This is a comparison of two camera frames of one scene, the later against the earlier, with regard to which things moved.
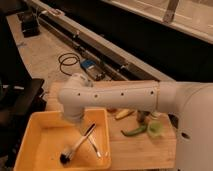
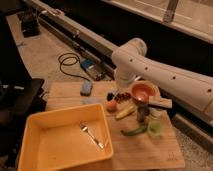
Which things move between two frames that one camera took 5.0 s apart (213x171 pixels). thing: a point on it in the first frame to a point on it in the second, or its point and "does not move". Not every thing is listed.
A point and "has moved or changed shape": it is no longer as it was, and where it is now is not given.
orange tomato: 112,110 does not move
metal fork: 92,137 to 84,127
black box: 30,24 does not move
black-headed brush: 66,155 has moved or changed shape
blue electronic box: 92,67 does not move
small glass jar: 154,115 does not move
